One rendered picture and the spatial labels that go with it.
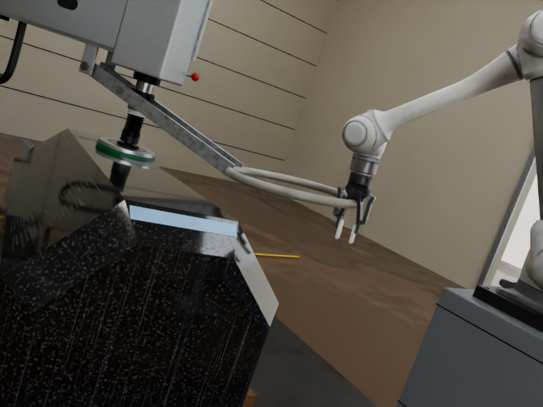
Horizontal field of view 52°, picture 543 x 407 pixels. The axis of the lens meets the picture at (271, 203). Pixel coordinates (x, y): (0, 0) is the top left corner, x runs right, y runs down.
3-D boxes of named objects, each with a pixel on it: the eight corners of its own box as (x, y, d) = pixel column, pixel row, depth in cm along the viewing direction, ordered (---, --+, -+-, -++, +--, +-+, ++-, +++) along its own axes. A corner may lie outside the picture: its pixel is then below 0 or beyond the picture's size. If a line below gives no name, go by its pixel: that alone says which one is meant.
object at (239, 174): (204, 175, 176) (206, 166, 175) (246, 171, 223) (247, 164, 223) (354, 216, 166) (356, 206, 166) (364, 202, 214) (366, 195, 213)
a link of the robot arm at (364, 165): (358, 154, 189) (353, 171, 189) (349, 153, 181) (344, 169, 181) (383, 161, 185) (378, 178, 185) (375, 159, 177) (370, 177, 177)
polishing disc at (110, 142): (162, 157, 216) (163, 154, 216) (140, 158, 196) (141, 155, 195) (115, 140, 220) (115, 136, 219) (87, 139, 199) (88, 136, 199)
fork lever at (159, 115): (73, 66, 199) (80, 54, 198) (101, 73, 218) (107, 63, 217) (223, 177, 190) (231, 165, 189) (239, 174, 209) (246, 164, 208)
